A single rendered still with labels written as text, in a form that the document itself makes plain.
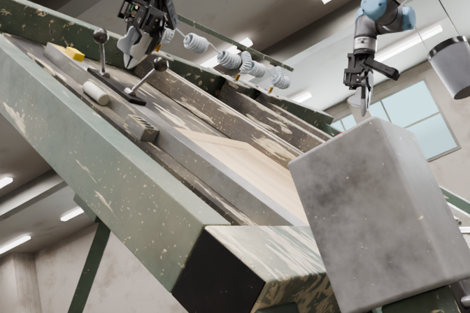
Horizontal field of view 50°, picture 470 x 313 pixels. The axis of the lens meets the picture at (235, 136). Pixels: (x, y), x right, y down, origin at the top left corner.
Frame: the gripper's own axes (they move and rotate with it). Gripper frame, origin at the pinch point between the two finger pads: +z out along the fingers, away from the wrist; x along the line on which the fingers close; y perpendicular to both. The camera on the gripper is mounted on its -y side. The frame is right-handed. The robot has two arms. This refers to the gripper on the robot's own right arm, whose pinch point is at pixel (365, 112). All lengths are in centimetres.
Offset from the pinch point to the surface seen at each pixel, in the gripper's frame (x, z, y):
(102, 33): 73, 1, 45
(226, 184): 73, 34, 6
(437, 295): 100, 46, -35
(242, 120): 27.9, 10.3, 28.7
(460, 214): -38, 27, -26
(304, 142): -19.1, 6.8, 26.8
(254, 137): 28.3, 15.3, 23.9
